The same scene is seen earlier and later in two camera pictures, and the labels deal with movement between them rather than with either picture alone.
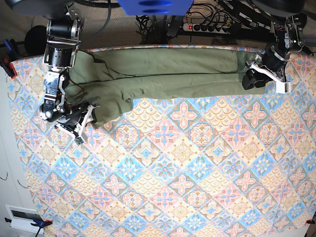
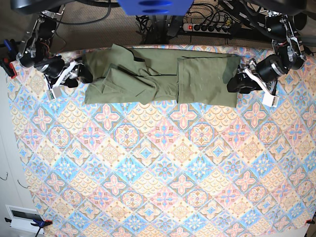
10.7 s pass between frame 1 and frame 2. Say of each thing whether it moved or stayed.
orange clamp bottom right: stayed
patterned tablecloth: stayed
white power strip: stayed
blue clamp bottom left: stayed
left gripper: moved
